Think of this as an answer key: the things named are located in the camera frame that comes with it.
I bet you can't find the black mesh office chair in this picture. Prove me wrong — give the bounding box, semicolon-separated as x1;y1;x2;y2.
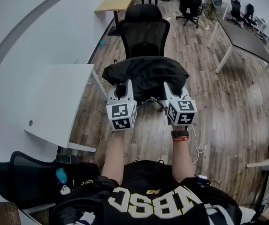
117;4;171;112

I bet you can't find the yellow wooden desk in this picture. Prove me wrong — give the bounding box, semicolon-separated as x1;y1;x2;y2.
94;0;133;36

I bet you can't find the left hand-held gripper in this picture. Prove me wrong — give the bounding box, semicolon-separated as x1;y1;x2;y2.
106;79;138;132

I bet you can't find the person's right forearm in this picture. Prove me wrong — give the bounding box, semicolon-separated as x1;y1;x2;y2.
170;125;195;183

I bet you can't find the white desk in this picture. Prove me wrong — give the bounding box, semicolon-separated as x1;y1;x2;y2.
22;63;109;153

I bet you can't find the person's left forearm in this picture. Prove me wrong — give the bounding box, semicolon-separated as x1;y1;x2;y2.
100;129;126;185

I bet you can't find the small white table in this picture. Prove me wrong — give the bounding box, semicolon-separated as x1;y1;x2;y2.
254;15;269;41

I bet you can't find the black lettered jersey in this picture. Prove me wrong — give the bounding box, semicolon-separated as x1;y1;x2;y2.
49;160;243;225

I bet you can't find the black jacket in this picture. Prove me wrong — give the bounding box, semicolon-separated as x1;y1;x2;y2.
101;56;189;103

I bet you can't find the white floor cable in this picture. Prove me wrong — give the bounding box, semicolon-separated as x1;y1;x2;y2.
191;125;207;165

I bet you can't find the teal cloth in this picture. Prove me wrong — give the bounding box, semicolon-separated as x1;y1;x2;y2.
55;167;68;185

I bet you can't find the black wrist watch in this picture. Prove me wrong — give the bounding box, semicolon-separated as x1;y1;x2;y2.
171;129;190;138

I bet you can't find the dark table with white legs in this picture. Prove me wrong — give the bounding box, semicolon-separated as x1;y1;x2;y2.
207;17;269;75

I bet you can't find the black swivel chair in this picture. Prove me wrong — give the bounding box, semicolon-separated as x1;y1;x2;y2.
175;0;203;29

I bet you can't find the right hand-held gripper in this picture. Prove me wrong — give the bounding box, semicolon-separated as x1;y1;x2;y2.
163;82;198;127

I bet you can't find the black mesh armless chair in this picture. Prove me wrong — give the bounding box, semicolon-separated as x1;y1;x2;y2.
0;150;101;210

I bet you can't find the black smartphone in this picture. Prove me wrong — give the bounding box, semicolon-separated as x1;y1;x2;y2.
56;153;79;165

